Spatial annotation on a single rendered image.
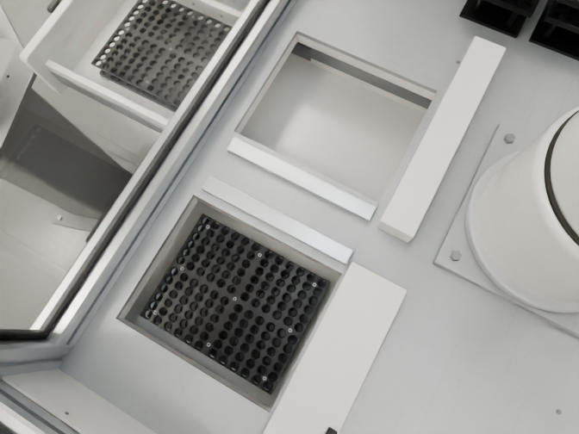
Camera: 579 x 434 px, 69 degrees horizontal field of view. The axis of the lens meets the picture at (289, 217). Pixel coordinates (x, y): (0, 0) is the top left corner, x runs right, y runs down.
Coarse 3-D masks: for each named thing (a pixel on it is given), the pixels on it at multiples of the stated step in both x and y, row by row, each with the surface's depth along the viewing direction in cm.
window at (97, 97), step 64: (0, 0) 29; (64, 0) 34; (128, 0) 40; (192, 0) 48; (256, 0) 62; (0, 64) 31; (64, 64) 36; (128, 64) 44; (192, 64) 54; (0, 128) 34; (64, 128) 40; (128, 128) 49; (0, 192) 37; (64, 192) 44; (128, 192) 55; (0, 256) 40; (64, 256) 49; (0, 320) 44
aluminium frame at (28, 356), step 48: (288, 0) 67; (240, 48) 63; (192, 144) 60; (144, 192) 58; (96, 288) 55; (0, 336) 45; (48, 336) 53; (0, 384) 45; (0, 432) 40; (48, 432) 41
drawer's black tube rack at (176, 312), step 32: (192, 256) 64; (224, 256) 67; (256, 256) 64; (192, 288) 63; (224, 288) 63; (256, 288) 62; (288, 288) 65; (320, 288) 62; (160, 320) 65; (192, 320) 62; (224, 320) 61; (256, 320) 64; (288, 320) 64; (224, 352) 60; (256, 352) 63; (288, 352) 62; (256, 384) 59
